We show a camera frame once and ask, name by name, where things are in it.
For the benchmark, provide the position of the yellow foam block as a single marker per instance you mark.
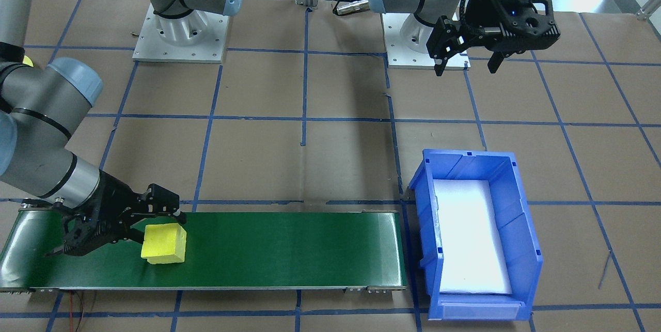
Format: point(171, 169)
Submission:
point(165, 247)

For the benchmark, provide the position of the yellow plastic plate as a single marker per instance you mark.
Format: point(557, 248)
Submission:
point(28, 61)

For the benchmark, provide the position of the white foam pad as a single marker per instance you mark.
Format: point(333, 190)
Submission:
point(470, 239)

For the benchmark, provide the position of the silver cylindrical connector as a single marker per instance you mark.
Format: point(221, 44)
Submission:
point(351, 8)

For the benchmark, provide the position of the green conveyor belt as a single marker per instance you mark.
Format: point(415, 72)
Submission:
point(258, 249)

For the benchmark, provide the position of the blue plastic storage bin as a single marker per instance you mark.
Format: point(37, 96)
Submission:
point(521, 249)

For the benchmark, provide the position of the aluminium corner bar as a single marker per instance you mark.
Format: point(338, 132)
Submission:
point(649, 9)

